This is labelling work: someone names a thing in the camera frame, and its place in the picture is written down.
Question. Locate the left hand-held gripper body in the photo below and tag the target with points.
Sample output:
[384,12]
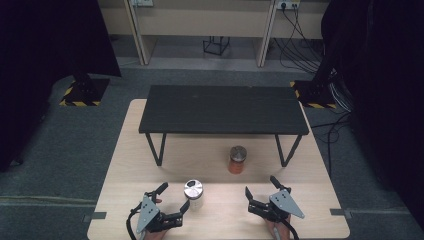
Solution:
[148,213]

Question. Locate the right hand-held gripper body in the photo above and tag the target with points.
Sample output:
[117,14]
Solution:
[283,203]

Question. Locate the white powder glass jar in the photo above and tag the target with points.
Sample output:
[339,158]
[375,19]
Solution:
[194,191]

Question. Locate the red powder glass jar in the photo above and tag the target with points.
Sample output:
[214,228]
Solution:
[237,160]

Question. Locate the black metal-legged shelf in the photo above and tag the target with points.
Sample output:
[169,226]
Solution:
[223,108]

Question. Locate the person's left hand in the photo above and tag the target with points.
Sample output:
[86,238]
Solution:
[155,236]

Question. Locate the person's right hand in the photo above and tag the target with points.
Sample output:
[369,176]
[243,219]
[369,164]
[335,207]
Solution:
[280,230]

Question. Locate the grey tape mark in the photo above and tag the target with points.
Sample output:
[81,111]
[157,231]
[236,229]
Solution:
[96,216]

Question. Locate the stand base with hazard tape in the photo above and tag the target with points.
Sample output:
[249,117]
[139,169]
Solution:
[85,91]
[315,95]

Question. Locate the dark curtain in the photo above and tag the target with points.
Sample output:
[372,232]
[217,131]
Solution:
[383,100]
[43,66]

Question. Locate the white desk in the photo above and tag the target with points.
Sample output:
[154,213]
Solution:
[203,20]

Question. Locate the white wall power outlet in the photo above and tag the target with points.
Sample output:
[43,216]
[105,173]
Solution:
[142,2]
[288,4]

